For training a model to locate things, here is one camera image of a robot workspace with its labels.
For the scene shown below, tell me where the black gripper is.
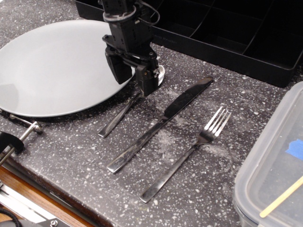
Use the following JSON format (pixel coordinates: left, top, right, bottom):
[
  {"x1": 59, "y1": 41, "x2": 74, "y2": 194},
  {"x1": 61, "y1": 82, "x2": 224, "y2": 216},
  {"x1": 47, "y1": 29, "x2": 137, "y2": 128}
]
[{"x1": 101, "y1": 0, "x2": 158, "y2": 96}]

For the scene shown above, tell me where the silver metal spoon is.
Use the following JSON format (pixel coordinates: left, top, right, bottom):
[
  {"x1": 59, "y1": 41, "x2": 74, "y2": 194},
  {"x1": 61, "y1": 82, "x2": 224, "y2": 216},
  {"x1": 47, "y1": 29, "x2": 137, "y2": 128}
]
[{"x1": 98, "y1": 65, "x2": 165, "y2": 138}]

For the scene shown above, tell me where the grey round plate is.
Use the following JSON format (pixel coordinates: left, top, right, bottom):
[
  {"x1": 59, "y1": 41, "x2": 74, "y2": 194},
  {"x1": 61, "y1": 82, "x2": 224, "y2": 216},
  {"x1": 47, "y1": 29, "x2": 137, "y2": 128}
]
[{"x1": 0, "y1": 20, "x2": 124, "y2": 117}]

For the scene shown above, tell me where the silver table knife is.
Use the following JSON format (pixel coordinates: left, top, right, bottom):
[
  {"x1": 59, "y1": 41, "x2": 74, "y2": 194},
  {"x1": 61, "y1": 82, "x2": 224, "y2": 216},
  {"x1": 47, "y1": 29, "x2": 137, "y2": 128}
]
[{"x1": 107, "y1": 77, "x2": 213, "y2": 174}]

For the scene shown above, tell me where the silver metal fork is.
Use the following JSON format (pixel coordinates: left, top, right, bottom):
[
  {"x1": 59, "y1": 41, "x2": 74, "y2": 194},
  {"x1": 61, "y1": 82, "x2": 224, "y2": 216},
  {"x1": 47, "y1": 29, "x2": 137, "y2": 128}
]
[{"x1": 140, "y1": 107, "x2": 232, "y2": 203}]

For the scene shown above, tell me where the black divided organizer tray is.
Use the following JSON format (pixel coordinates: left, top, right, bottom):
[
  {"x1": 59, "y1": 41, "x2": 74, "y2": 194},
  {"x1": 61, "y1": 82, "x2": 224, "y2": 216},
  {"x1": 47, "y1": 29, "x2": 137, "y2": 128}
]
[{"x1": 74, "y1": 0, "x2": 303, "y2": 88}]

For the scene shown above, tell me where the metal clamp with black knob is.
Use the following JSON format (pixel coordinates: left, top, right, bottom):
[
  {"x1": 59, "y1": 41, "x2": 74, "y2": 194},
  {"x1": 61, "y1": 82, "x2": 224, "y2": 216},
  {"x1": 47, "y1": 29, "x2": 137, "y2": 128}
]
[{"x1": 0, "y1": 114, "x2": 43, "y2": 165}]

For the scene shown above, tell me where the clear plastic container lid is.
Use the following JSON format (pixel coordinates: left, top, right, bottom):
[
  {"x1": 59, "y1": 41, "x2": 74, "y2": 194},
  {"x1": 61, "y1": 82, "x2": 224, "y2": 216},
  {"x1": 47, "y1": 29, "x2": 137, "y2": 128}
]
[{"x1": 233, "y1": 82, "x2": 303, "y2": 227}]

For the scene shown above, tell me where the blue tape piece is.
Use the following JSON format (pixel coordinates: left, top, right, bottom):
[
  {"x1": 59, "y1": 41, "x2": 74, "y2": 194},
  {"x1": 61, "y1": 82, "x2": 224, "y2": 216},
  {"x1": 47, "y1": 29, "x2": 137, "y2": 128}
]
[{"x1": 285, "y1": 139, "x2": 303, "y2": 160}]

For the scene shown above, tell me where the wooden stick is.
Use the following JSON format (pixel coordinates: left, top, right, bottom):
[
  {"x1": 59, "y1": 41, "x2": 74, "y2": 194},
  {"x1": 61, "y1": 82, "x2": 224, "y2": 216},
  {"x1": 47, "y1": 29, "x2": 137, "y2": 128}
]
[{"x1": 259, "y1": 176, "x2": 303, "y2": 218}]

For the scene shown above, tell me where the metal bracket with screw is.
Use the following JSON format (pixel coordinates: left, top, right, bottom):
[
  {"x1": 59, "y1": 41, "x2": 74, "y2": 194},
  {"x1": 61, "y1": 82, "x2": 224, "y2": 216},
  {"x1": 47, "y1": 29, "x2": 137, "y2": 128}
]
[{"x1": 33, "y1": 218, "x2": 71, "y2": 227}]

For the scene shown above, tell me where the black cable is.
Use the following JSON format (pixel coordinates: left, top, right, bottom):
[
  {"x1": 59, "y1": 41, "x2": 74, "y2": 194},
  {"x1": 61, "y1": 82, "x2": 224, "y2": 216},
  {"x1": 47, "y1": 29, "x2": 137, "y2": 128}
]
[{"x1": 0, "y1": 208, "x2": 24, "y2": 227}]

